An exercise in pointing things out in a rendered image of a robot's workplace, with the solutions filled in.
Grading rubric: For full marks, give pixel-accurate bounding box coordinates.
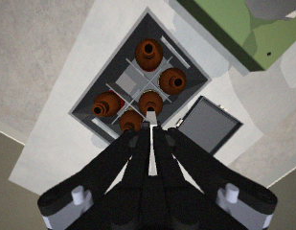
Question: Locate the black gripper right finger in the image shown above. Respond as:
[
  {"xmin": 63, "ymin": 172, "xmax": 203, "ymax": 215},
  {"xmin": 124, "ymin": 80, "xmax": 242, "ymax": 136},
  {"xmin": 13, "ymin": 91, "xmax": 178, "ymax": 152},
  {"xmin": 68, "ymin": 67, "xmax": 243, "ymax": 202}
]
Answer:
[{"xmin": 150, "ymin": 111, "xmax": 278, "ymax": 230}]

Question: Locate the grey divided crate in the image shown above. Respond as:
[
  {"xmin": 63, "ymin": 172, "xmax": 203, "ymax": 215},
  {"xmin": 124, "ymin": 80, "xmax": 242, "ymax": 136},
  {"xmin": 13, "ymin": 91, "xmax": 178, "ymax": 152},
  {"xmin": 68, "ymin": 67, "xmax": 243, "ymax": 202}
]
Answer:
[{"xmin": 68, "ymin": 25, "xmax": 199, "ymax": 145}]

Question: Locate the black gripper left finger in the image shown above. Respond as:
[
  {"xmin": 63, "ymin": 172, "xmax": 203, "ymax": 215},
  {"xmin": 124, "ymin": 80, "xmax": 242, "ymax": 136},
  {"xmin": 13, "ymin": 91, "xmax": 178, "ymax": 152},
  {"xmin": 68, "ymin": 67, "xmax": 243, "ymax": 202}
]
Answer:
[{"xmin": 37, "ymin": 111, "xmax": 151, "ymax": 230}]

